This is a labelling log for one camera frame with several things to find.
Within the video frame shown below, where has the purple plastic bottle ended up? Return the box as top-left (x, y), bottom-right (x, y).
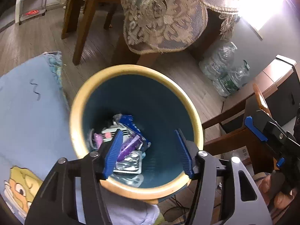
top-left (117, 134), bottom-right (142, 161)

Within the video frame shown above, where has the green white carton box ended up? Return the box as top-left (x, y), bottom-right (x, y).
top-left (101, 123), bottom-right (129, 142)

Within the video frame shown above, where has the right hand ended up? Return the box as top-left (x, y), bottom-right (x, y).
top-left (257, 175), bottom-right (298, 210)

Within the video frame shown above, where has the beige black cabinet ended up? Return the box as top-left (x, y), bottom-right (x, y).
top-left (221, 54), bottom-right (300, 127)

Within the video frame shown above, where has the large clear water bottle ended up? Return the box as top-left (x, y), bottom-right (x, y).
top-left (199, 42), bottom-right (237, 81)

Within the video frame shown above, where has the pink snack wrapper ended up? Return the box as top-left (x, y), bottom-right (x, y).
top-left (94, 133), bottom-right (103, 149)

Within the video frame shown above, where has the teal bin with yellow rim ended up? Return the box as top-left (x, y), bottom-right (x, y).
top-left (70, 64), bottom-right (204, 204)

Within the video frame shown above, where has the light blue cartoon cloth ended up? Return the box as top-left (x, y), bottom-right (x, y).
top-left (1, 51), bottom-right (160, 224)

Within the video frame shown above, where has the wooden chair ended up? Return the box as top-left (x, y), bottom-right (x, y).
top-left (61, 0), bottom-right (121, 66)

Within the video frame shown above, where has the white wheeled shelf cart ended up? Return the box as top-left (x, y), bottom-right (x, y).
top-left (15, 0), bottom-right (47, 25)

